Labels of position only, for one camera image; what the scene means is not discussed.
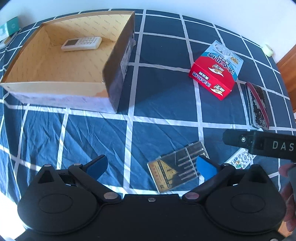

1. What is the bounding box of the person's right hand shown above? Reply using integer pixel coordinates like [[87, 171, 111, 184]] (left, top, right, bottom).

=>
[[278, 163, 295, 232]]

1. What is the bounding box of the clear screwdriver set case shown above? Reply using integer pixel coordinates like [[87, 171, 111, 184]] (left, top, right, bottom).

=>
[[147, 141, 209, 193]]

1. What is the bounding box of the red and blue carton box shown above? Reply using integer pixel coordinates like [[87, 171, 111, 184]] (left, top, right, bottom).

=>
[[189, 40, 244, 100]]

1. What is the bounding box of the open cardboard shoe box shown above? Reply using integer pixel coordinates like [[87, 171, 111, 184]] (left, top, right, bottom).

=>
[[1, 11, 135, 113]]

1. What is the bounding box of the blue white checked bedsheet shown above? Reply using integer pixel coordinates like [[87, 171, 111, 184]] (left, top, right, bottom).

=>
[[1, 9, 295, 202]]

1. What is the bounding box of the white tape roll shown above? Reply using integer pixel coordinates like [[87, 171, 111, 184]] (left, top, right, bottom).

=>
[[262, 45, 273, 57]]

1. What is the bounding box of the wooden furniture edge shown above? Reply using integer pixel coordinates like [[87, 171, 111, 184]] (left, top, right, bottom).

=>
[[277, 45, 296, 113]]

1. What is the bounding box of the flat item under teal box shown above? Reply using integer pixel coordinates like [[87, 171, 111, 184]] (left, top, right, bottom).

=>
[[0, 32, 18, 49]]

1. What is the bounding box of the white multicolour button remote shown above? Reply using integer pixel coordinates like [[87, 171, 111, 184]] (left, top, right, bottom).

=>
[[225, 148, 256, 169]]

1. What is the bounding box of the white air conditioner remote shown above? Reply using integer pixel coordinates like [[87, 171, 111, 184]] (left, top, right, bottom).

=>
[[61, 37, 102, 52]]

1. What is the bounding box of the teal and white small box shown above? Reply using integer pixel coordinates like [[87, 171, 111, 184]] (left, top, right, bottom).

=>
[[0, 16, 20, 41]]

